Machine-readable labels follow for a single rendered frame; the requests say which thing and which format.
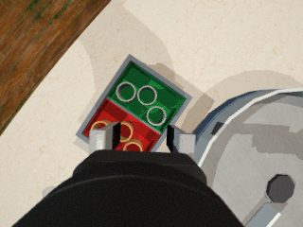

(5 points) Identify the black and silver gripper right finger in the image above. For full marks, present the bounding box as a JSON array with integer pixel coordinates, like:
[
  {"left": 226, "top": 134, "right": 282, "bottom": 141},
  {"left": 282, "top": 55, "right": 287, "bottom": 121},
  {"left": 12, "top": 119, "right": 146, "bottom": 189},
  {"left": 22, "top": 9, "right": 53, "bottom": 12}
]
[{"left": 167, "top": 125, "right": 196, "bottom": 161}]

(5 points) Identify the bronze bushing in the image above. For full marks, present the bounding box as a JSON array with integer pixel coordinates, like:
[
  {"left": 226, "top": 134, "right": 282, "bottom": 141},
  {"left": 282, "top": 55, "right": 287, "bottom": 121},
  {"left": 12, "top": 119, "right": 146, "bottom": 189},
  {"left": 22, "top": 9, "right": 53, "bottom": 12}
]
[
  {"left": 120, "top": 121, "right": 134, "bottom": 142},
  {"left": 91, "top": 119, "right": 112, "bottom": 129},
  {"left": 123, "top": 138, "right": 143, "bottom": 151}
]

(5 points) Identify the grey metal sleeve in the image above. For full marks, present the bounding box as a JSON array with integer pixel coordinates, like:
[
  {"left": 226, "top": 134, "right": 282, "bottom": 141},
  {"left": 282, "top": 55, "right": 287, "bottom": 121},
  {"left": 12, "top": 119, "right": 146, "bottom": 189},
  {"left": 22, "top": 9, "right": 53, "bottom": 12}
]
[
  {"left": 137, "top": 85, "right": 157, "bottom": 106},
  {"left": 116, "top": 82, "right": 136, "bottom": 102},
  {"left": 147, "top": 106, "right": 167, "bottom": 126}
]

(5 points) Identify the grey crate with red and green compartments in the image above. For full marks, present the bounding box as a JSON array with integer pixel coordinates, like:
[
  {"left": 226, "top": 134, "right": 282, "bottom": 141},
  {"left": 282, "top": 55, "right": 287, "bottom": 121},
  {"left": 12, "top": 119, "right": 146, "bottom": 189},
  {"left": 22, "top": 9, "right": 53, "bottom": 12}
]
[{"left": 75, "top": 54, "right": 192, "bottom": 152}]

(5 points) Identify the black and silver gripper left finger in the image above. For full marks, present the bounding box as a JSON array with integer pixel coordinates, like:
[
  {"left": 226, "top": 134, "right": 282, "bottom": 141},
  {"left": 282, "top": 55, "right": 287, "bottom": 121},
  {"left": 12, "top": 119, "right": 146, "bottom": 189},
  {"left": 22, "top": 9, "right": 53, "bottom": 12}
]
[{"left": 89, "top": 122, "right": 121, "bottom": 155}]

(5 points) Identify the grey round turntable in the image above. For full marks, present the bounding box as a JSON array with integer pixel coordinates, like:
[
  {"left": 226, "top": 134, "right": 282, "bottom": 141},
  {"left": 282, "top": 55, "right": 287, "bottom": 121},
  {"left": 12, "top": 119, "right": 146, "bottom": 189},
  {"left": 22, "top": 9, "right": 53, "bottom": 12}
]
[{"left": 193, "top": 88, "right": 303, "bottom": 227}]

